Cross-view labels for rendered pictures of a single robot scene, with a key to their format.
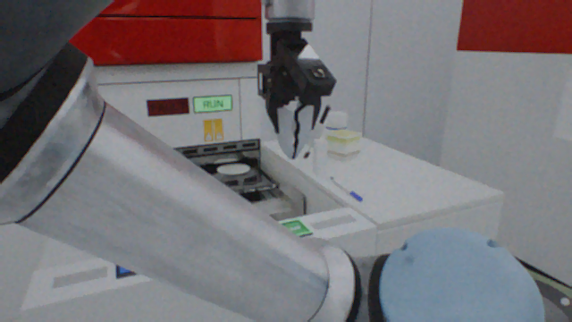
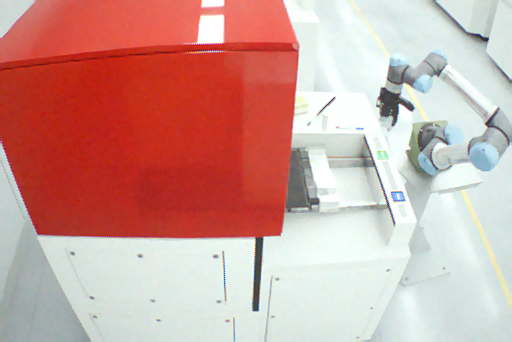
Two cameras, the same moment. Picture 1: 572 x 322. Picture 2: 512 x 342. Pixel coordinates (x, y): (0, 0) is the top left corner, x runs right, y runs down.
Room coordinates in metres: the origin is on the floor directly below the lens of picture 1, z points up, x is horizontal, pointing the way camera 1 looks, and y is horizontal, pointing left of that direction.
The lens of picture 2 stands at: (0.59, 1.66, 2.24)
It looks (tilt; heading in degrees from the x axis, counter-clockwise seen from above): 42 degrees down; 289
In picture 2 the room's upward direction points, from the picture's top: 2 degrees clockwise
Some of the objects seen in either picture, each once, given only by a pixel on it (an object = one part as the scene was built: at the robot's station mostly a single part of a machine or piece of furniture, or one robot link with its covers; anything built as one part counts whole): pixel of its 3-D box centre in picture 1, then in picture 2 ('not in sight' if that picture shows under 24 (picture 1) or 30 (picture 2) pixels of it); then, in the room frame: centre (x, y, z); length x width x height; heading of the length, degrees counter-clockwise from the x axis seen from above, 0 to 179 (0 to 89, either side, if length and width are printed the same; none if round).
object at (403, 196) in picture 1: (357, 186); (311, 122); (0.96, -0.20, 0.89); 0.62 x 0.35 x 0.14; 24
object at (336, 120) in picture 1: (335, 128); not in sight; (1.17, -0.15, 1.01); 0.07 x 0.07 x 0.10
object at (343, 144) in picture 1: (343, 144); (298, 105); (1.02, -0.16, 1.00); 0.07 x 0.07 x 0.07; 44
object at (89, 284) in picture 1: (224, 282); (386, 186); (0.53, 0.11, 0.89); 0.55 x 0.09 x 0.14; 114
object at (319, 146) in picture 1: (316, 145); (321, 116); (0.89, -0.07, 1.03); 0.06 x 0.04 x 0.13; 24
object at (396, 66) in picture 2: not in sight; (398, 68); (0.59, 0.00, 1.40); 0.09 x 0.08 x 0.11; 150
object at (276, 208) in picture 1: (229, 219); (322, 179); (0.81, 0.14, 0.87); 0.36 x 0.08 x 0.03; 114
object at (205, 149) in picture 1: (189, 151); not in sight; (1.08, 0.30, 0.96); 0.44 x 0.01 x 0.02; 114
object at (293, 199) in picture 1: (290, 197); (316, 149); (0.88, -0.01, 0.89); 0.08 x 0.03 x 0.03; 24
